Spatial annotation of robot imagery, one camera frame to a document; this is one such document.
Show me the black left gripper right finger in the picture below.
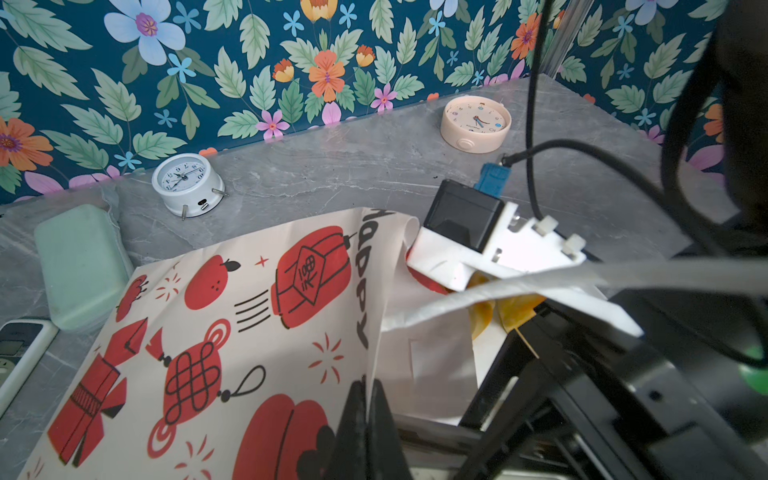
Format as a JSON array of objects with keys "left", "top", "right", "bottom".
[{"left": 367, "top": 380, "right": 412, "bottom": 480}]

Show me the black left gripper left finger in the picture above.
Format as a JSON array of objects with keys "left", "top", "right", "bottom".
[{"left": 323, "top": 381, "right": 367, "bottom": 480}]

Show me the red white paper bag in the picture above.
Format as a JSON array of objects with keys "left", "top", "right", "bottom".
[{"left": 17, "top": 206, "right": 646, "bottom": 480}]

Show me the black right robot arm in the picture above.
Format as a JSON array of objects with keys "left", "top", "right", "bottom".
[{"left": 457, "top": 1, "right": 767, "bottom": 479}]

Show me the white round alarm clock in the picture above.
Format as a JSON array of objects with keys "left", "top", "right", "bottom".
[{"left": 151, "top": 153, "right": 227, "bottom": 220}]

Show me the green glasses case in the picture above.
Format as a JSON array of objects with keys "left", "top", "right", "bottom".
[{"left": 34, "top": 204, "right": 134, "bottom": 332}]

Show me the white remote control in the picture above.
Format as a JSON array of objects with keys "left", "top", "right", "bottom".
[{"left": 0, "top": 318, "right": 58, "bottom": 416}]

